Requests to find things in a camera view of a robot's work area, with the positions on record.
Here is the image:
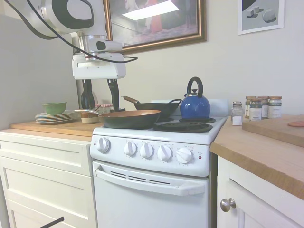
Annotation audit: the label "thick wooden cutting board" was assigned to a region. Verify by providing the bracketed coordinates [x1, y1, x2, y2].
[241, 114, 304, 148]

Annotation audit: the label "spice jar copper lid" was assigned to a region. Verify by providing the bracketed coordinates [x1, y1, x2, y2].
[257, 95, 270, 119]
[245, 95, 257, 119]
[249, 97, 263, 121]

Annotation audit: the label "metal cabinet knob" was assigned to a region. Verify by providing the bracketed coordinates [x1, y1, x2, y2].
[220, 198, 237, 213]

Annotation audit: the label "black wok wooden handle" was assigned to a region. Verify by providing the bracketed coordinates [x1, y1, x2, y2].
[121, 95, 182, 119]

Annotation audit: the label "white door cabinet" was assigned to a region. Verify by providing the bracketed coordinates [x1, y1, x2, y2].
[216, 155, 304, 228]

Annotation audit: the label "glass salt shaker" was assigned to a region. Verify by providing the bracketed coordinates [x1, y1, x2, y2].
[230, 101, 244, 126]

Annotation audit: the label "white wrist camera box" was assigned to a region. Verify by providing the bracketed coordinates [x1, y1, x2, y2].
[89, 39, 123, 54]

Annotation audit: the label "white electric stove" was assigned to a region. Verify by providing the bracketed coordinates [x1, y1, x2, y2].
[89, 98, 230, 228]

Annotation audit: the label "grey art print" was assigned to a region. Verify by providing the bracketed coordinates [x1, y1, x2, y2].
[237, 0, 285, 36]

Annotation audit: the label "white oven door handle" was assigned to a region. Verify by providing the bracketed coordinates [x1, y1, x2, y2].
[94, 165, 206, 197]

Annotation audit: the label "blue kettle black handle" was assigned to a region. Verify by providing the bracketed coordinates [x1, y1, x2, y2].
[180, 76, 211, 119]

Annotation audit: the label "white drawer cabinet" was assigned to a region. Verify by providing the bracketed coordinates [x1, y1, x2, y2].
[0, 132, 98, 228]

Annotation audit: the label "thick black cable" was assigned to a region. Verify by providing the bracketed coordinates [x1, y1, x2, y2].
[4, 0, 59, 40]

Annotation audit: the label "white oven temperature knob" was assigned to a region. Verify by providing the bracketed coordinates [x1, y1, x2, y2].
[97, 137, 111, 153]

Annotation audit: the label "small black coil burner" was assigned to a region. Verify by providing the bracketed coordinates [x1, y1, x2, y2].
[178, 116, 217, 124]

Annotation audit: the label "white stove knob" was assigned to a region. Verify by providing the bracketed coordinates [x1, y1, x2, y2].
[140, 142, 154, 159]
[176, 147, 193, 164]
[157, 144, 173, 162]
[124, 141, 138, 157]

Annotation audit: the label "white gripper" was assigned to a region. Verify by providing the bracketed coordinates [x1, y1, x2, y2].
[72, 52, 126, 112]

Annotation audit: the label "spice jar white contents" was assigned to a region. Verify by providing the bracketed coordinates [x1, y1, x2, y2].
[268, 95, 283, 119]

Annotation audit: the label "green bowl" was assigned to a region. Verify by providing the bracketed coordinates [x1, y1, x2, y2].
[42, 101, 67, 115]

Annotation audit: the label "brown striped small bowl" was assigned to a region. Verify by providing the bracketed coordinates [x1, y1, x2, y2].
[80, 113, 100, 124]

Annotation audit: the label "large black coil burner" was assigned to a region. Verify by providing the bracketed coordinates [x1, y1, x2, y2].
[153, 122, 213, 133]

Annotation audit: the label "round black metal object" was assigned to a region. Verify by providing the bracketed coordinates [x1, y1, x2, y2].
[80, 91, 98, 110]

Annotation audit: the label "copper frying pan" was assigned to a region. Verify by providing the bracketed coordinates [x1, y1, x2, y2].
[97, 109, 162, 130]

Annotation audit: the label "small white saucer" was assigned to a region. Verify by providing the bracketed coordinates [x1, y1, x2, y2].
[73, 109, 102, 116]

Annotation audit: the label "gold framed painting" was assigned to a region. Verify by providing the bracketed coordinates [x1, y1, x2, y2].
[103, 0, 207, 55]

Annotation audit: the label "pale dinner plate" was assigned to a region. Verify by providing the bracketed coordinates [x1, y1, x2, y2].
[35, 109, 79, 117]
[35, 115, 78, 120]
[36, 119, 76, 125]
[35, 117, 76, 123]

